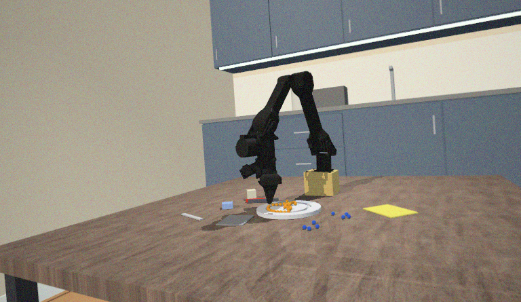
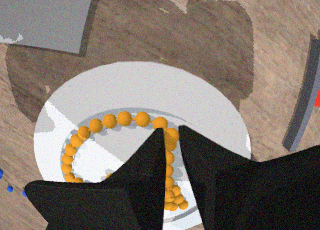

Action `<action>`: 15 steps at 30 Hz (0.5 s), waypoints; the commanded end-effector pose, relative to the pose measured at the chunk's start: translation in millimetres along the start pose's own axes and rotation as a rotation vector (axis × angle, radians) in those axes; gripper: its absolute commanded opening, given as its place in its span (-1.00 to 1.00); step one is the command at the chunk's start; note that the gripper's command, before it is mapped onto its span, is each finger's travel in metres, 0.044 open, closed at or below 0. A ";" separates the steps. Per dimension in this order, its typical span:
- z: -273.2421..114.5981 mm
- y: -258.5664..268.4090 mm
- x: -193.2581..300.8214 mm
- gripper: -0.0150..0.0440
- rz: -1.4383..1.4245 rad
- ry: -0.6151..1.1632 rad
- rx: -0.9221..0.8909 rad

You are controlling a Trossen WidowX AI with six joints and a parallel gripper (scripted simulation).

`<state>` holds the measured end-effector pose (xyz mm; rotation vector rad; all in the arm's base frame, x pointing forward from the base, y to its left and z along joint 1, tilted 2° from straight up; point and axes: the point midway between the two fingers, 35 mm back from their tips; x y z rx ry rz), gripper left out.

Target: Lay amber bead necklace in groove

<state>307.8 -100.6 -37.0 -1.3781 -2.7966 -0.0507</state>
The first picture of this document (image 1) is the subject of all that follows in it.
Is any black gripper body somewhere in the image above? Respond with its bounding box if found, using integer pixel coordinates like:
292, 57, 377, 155
256, 154, 282, 185

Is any yellow flat square pad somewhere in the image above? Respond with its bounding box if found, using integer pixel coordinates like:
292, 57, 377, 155
364, 205, 419, 219

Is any white round plate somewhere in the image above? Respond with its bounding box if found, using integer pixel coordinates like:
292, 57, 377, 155
256, 200, 321, 220

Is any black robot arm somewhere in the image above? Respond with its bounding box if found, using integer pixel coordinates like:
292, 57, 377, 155
235, 71, 336, 179

